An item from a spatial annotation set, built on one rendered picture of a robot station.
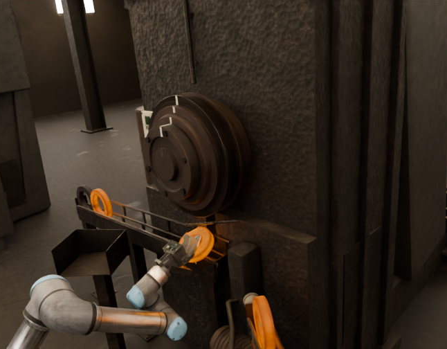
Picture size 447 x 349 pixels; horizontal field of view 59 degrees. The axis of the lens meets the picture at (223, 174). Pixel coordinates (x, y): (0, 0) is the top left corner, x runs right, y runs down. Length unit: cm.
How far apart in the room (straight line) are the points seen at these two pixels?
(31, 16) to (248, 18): 1071
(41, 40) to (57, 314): 1087
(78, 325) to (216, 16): 109
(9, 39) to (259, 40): 292
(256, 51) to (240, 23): 11
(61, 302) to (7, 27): 300
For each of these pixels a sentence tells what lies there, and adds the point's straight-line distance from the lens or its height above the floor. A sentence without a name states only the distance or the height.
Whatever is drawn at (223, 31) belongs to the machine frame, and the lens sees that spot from 144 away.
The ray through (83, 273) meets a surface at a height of 60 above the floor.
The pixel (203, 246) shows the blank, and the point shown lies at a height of 76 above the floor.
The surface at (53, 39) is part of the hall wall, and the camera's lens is 1201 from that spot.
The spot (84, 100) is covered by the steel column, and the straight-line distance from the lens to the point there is 835.
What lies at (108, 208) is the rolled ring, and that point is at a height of 69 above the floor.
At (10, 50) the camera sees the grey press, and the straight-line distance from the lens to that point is 394.
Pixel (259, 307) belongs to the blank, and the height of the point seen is 78.
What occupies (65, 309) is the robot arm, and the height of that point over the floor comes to 82.
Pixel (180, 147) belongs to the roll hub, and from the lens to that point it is 133.
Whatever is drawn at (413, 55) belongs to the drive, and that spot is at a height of 140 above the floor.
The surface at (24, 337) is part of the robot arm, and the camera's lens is 143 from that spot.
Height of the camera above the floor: 152
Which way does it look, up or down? 19 degrees down
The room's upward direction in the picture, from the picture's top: 5 degrees counter-clockwise
